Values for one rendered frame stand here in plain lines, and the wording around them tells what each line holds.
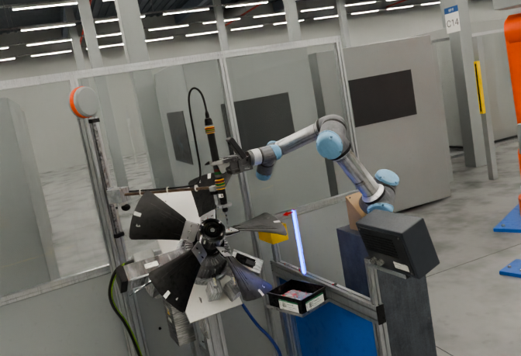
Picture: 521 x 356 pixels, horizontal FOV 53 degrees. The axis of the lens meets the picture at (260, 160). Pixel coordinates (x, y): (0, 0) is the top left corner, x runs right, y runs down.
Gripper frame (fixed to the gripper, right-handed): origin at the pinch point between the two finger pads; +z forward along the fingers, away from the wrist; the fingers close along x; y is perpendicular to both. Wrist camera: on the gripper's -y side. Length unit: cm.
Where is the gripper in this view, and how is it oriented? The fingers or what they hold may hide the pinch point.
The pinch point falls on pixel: (209, 163)
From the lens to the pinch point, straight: 233.6
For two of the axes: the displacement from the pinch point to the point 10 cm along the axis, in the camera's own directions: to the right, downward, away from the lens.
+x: -4.5, -0.4, 8.9
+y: 1.7, 9.8, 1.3
